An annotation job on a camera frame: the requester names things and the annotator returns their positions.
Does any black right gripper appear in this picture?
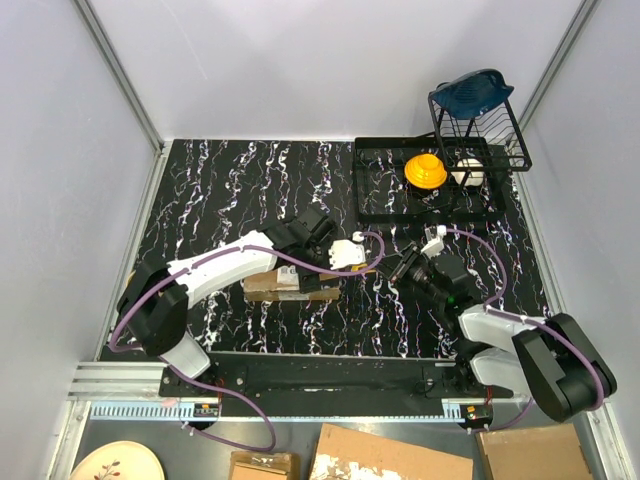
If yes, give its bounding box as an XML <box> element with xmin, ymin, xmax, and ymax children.
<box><xmin>367</xmin><ymin>242</ymin><xmax>447</xmax><ymax>304</ymax></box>

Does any brown cardboard express box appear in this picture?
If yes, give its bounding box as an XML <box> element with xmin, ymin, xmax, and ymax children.
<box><xmin>243</xmin><ymin>265</ymin><xmax>341</xmax><ymax>302</ymax></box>

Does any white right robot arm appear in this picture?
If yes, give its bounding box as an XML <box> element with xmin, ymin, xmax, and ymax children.
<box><xmin>390</xmin><ymin>246</ymin><xmax>618</xmax><ymax>422</ymax></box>

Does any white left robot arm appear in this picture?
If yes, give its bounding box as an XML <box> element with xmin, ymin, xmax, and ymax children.
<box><xmin>109</xmin><ymin>207</ymin><xmax>337</xmax><ymax>396</ymax></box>

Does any cardboard box at corner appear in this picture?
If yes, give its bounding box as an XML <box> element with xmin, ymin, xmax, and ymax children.
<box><xmin>476</xmin><ymin>424</ymin><xmax>594</xmax><ymax>480</ymax></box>

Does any small cardboard box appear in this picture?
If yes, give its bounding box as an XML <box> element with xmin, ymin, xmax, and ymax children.
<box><xmin>229</xmin><ymin>451</ymin><xmax>300</xmax><ymax>480</ymax></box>

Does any black drain tray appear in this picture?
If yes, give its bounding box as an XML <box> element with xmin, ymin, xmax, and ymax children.
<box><xmin>352</xmin><ymin>135</ymin><xmax>509</xmax><ymax>225</ymax></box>

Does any white small cup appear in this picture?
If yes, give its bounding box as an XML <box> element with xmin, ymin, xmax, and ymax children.
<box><xmin>451</xmin><ymin>157</ymin><xmax>485</xmax><ymax>188</ymax></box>

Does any yellow plastic cup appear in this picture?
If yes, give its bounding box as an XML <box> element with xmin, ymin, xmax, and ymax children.
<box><xmin>404</xmin><ymin>153</ymin><xmax>447</xmax><ymax>190</ymax></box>

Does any blue bowl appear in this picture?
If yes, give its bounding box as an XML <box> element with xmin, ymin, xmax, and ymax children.
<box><xmin>441</xmin><ymin>69</ymin><xmax>515</xmax><ymax>119</ymax></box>

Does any flat cardboard sheet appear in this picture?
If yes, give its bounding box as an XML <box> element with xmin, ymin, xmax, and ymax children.
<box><xmin>309</xmin><ymin>424</ymin><xmax>473</xmax><ymax>480</ymax></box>

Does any patterned ceramic plate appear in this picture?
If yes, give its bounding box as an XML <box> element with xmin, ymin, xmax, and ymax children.
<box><xmin>69</xmin><ymin>441</ymin><xmax>165</xmax><ymax>480</ymax></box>

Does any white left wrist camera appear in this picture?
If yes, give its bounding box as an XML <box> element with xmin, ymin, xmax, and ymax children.
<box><xmin>328</xmin><ymin>239</ymin><xmax>366</xmax><ymax>271</ymax></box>

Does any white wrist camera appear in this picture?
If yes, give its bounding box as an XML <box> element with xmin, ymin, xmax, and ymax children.
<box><xmin>421</xmin><ymin>225</ymin><xmax>447</xmax><ymax>258</ymax></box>
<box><xmin>328</xmin><ymin>239</ymin><xmax>366</xmax><ymax>271</ymax></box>

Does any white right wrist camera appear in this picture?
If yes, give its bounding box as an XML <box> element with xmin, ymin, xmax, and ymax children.
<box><xmin>421</xmin><ymin>225</ymin><xmax>447</xmax><ymax>258</ymax></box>

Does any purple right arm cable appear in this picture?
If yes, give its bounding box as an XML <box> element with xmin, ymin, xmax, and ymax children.
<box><xmin>435</xmin><ymin>228</ymin><xmax>607</xmax><ymax>401</ymax></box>

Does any black wire dish rack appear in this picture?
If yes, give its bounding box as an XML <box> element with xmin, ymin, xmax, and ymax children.
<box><xmin>428</xmin><ymin>91</ymin><xmax>532</xmax><ymax>177</ymax></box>

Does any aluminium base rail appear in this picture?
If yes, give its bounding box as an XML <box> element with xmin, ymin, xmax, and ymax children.
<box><xmin>68</xmin><ymin>353</ymin><xmax>511</xmax><ymax>423</ymax></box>

